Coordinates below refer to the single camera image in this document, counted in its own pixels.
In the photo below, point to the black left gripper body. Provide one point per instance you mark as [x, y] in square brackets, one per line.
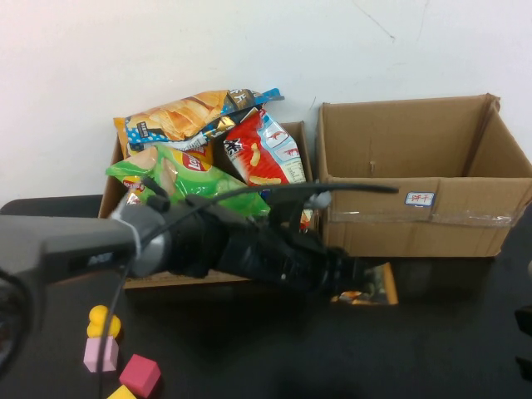
[341, 272]

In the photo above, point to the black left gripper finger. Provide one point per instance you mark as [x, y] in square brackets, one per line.
[367, 268]
[367, 286]

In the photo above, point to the small orange black snack packet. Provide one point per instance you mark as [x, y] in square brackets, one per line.
[390, 287]

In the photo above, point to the large plain cardboard box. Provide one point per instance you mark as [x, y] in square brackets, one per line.
[395, 237]

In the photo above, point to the white label on plain box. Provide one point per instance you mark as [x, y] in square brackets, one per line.
[419, 198]

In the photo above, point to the black table mat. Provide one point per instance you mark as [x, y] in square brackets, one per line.
[291, 353]

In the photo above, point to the red shrimp stick bag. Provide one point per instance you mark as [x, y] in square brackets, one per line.
[257, 162]

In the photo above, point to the green Lay's chip bag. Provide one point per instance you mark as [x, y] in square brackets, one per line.
[208, 178]

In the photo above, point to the yellow Lay's chip bag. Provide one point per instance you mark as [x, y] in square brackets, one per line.
[208, 150]

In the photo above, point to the orange chip bag blue dotted edge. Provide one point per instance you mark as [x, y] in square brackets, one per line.
[183, 116]

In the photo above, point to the magenta foam cube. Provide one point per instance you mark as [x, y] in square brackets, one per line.
[140, 375]

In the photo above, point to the cardboard box with F2 print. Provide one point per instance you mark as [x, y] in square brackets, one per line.
[109, 199]

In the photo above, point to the yellow rubber duck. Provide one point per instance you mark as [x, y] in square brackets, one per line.
[96, 320]

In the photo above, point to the yellow foam block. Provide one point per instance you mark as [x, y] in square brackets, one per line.
[122, 392]

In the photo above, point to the light pink foam cube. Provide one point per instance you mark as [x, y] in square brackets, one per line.
[92, 355]

